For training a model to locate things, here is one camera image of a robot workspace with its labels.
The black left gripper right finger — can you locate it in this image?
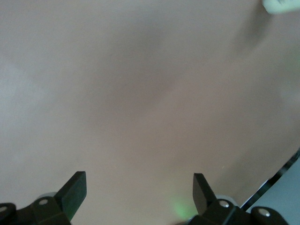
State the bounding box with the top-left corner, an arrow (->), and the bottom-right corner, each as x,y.
187,172 -> 288,225

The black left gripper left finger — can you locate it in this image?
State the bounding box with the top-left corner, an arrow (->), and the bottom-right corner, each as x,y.
0,171 -> 88,225

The white blue tennis ball can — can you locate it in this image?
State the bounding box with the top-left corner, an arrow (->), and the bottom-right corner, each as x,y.
262,0 -> 300,15

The brown table mat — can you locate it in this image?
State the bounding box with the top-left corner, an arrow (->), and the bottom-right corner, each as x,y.
0,0 -> 300,225

